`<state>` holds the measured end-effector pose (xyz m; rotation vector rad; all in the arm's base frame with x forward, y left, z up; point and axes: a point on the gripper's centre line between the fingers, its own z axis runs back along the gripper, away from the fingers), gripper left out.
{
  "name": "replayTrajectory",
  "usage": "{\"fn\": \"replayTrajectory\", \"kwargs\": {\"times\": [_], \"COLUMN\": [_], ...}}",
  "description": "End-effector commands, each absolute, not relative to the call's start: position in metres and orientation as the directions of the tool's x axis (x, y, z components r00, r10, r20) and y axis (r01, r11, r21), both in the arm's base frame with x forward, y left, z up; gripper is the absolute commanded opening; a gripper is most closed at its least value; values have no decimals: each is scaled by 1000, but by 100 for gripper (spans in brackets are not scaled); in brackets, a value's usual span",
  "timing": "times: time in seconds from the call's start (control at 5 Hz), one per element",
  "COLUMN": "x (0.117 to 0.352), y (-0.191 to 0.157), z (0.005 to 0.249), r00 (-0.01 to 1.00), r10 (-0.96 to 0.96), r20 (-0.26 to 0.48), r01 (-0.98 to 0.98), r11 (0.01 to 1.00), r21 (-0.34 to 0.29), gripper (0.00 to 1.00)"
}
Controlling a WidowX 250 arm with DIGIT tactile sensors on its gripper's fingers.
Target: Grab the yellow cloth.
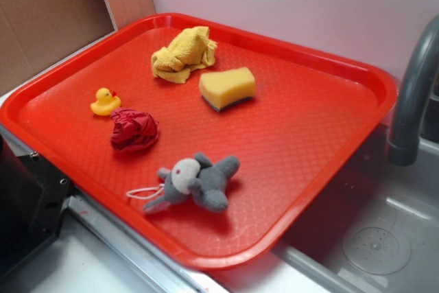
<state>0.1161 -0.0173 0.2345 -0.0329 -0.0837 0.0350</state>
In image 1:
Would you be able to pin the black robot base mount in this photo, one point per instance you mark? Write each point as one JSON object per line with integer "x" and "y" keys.
{"x": 34, "y": 196}

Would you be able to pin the red plastic tray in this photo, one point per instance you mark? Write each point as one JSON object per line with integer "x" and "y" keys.
{"x": 311, "y": 112}

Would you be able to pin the brown cardboard panel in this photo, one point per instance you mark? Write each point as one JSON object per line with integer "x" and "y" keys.
{"x": 36, "y": 34}

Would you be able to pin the grey plush donkey toy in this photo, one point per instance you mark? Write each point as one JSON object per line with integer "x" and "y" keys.
{"x": 195, "y": 178}

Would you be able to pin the grey curved faucet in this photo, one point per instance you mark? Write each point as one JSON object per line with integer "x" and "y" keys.
{"x": 416, "y": 110}

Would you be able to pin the grey plastic sink basin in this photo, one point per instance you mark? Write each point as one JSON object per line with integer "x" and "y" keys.
{"x": 374, "y": 227}

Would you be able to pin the red crumpled cloth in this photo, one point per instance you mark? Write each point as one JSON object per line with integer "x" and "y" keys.
{"x": 133, "y": 130}

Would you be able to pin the yellow sponge with grey base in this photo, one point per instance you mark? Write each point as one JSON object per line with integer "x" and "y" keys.
{"x": 223, "y": 89}

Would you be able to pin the yellow rubber duck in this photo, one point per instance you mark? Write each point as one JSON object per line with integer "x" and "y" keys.
{"x": 106, "y": 101}

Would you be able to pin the yellow crumpled cloth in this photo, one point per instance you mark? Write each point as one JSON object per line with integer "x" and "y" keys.
{"x": 190, "y": 50}

